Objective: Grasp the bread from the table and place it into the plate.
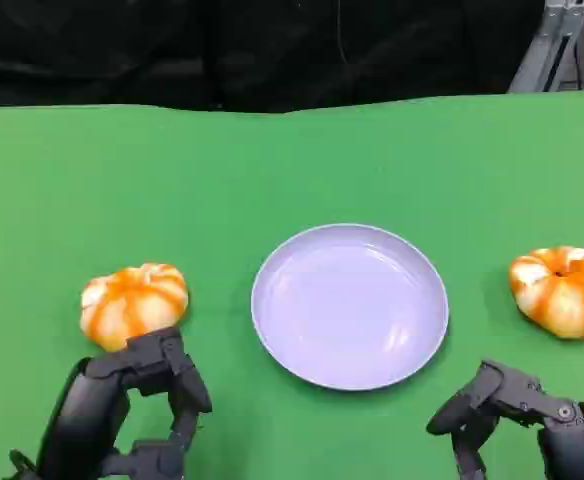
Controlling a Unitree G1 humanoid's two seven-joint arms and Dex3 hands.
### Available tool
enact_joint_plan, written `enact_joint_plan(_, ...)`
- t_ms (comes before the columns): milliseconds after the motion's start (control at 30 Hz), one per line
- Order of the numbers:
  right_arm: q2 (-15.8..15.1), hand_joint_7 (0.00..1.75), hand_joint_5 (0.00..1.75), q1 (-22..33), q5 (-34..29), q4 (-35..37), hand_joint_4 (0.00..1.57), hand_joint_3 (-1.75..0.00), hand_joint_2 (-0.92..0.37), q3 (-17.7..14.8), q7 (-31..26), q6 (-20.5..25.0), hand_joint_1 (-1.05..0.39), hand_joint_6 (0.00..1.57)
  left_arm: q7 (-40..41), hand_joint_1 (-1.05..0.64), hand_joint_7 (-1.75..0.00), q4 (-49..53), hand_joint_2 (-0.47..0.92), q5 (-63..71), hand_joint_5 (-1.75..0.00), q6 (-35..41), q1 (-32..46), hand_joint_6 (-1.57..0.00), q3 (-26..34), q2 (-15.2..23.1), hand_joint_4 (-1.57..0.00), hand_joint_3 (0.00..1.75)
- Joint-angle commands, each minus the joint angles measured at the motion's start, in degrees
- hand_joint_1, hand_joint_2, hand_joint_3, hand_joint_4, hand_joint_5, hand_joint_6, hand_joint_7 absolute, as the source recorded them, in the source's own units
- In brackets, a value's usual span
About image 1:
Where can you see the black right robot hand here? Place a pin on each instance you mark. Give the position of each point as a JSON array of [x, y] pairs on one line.
[[547, 415]]

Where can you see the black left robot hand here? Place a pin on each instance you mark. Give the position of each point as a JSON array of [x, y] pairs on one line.
[[92, 400]]

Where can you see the orange and white bread roll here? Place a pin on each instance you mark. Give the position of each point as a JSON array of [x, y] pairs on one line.
[[562, 292], [132, 303]]

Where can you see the lilac plate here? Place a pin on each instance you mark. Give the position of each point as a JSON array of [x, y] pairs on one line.
[[349, 306]]

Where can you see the green table cloth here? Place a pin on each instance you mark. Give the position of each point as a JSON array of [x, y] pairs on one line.
[[292, 200]]

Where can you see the black backdrop curtain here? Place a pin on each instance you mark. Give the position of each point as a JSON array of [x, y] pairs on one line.
[[242, 50]]

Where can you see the grey metal frame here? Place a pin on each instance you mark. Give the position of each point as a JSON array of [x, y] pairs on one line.
[[552, 47]]

